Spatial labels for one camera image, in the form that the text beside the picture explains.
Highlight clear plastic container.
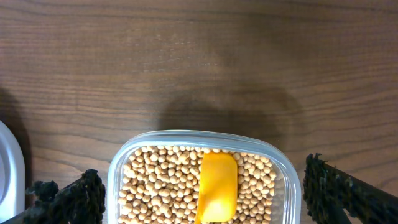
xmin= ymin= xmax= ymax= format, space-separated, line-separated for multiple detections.
xmin=106 ymin=130 xmax=301 ymax=223

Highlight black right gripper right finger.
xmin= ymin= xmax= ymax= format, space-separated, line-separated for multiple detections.
xmin=303 ymin=153 xmax=397 ymax=224

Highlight yellow plastic scoop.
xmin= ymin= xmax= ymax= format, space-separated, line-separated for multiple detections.
xmin=195 ymin=152 xmax=238 ymax=224

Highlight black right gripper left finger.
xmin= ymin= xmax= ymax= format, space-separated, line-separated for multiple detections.
xmin=3 ymin=169 xmax=106 ymax=224

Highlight soybeans pile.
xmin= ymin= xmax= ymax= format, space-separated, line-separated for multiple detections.
xmin=117 ymin=145 xmax=277 ymax=223

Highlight white digital kitchen scale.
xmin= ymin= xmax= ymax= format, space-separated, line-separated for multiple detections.
xmin=1 ymin=122 xmax=25 ymax=223

